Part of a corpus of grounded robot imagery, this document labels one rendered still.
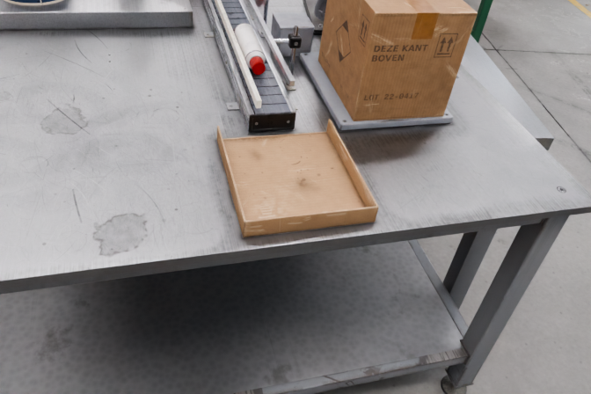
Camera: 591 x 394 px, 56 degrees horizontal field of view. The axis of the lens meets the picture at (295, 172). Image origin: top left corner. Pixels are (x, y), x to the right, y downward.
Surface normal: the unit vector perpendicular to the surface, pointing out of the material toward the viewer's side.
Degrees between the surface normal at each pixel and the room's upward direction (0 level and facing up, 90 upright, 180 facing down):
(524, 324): 0
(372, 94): 90
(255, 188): 0
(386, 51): 90
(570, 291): 0
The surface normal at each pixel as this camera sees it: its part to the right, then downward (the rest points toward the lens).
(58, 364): 0.09, -0.78
